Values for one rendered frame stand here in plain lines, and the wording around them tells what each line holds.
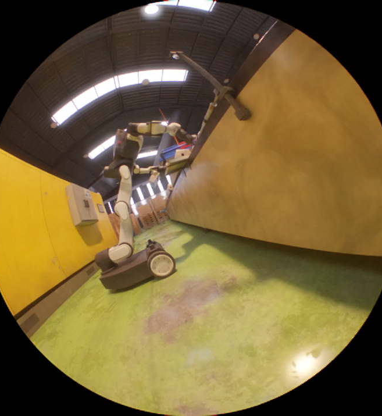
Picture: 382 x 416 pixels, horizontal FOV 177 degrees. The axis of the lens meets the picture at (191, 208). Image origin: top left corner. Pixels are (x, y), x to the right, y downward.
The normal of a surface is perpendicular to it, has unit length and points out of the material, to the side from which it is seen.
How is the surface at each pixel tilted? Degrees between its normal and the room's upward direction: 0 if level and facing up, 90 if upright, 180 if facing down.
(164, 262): 90
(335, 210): 90
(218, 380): 0
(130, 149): 106
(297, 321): 0
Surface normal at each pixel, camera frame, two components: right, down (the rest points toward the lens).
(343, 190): -0.88, 0.40
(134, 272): 0.37, -0.14
